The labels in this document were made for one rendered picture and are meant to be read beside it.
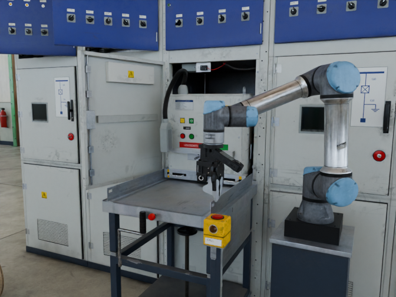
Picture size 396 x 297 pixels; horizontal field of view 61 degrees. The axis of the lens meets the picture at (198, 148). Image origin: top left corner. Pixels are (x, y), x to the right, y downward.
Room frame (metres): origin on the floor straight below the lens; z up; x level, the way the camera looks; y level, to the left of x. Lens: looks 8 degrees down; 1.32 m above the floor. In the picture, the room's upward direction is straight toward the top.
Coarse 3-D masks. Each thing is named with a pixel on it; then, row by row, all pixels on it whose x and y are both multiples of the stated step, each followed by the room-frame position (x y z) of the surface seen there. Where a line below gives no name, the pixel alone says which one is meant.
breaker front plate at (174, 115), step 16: (176, 96) 2.08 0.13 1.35; (192, 96) 2.04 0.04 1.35; (208, 96) 2.00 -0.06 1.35; (224, 96) 1.96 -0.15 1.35; (240, 96) 1.92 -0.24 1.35; (176, 112) 2.09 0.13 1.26; (192, 112) 2.05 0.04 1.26; (176, 128) 2.10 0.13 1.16; (192, 128) 2.05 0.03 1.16; (240, 128) 1.93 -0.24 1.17; (176, 144) 2.11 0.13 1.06; (240, 144) 1.93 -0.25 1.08; (176, 160) 2.11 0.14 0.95; (192, 160) 2.07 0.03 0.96; (240, 160) 1.94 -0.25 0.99
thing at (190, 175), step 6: (168, 168) 2.14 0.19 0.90; (174, 174) 2.11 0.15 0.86; (180, 174) 2.09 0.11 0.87; (186, 174) 2.08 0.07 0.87; (192, 174) 2.06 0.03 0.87; (228, 174) 1.96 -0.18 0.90; (234, 174) 1.96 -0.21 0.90; (246, 174) 1.95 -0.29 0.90; (228, 180) 1.97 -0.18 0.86; (234, 180) 1.95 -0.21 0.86; (240, 180) 1.93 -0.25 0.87
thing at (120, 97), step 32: (96, 64) 1.90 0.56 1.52; (128, 64) 2.04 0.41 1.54; (160, 64) 2.29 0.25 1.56; (96, 96) 1.90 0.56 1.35; (128, 96) 2.07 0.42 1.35; (160, 96) 2.29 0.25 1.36; (96, 128) 1.89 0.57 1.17; (128, 128) 2.07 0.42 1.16; (96, 160) 1.89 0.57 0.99; (128, 160) 2.07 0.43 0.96; (160, 160) 2.28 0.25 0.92
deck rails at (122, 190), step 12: (132, 180) 1.83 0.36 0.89; (144, 180) 1.94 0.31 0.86; (156, 180) 2.06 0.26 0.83; (108, 192) 1.65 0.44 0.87; (120, 192) 1.73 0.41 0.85; (132, 192) 1.80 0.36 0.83; (228, 192) 1.62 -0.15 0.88; (240, 192) 1.81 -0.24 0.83; (216, 204) 1.47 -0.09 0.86; (204, 216) 1.42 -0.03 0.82
